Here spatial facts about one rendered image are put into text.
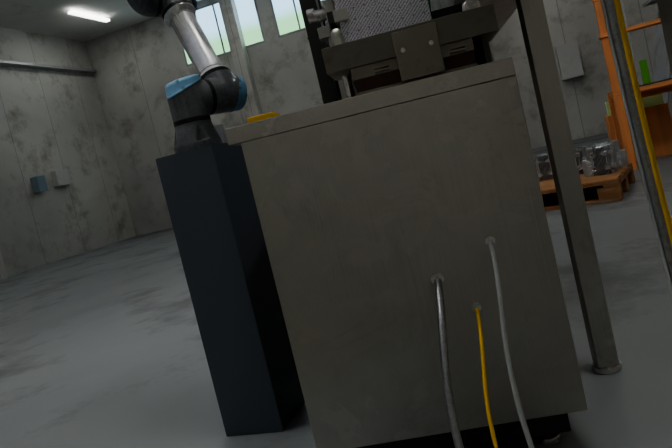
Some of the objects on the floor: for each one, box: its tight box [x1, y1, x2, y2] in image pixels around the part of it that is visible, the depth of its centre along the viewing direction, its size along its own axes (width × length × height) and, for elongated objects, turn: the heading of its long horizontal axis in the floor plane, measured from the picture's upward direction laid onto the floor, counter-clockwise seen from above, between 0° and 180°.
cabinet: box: [241, 75, 588, 448], centre depth 260 cm, size 252×64×86 cm, turn 67°
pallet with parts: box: [534, 140, 636, 212], centre depth 500 cm, size 136×94×38 cm
